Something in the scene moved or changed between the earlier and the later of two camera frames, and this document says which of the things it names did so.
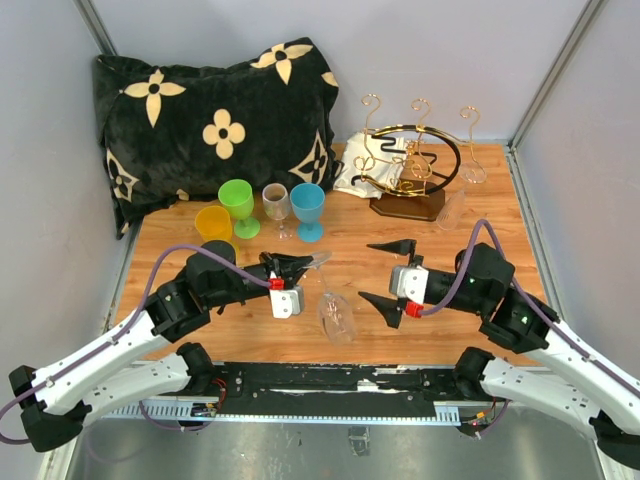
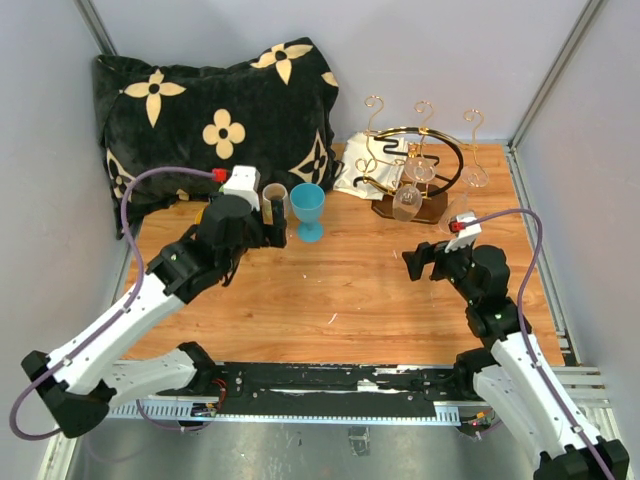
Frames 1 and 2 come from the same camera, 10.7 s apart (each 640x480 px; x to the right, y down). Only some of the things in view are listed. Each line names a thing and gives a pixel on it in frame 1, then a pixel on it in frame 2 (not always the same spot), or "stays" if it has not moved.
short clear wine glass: [336, 315] → [408, 200]
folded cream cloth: [371, 165] stays
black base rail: [315, 392] stays
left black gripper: [287, 267] → [270, 235]
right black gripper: [388, 307] → [426, 253]
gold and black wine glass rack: [407, 168] stays
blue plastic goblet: [308, 200] stays
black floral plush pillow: [178, 132] stays
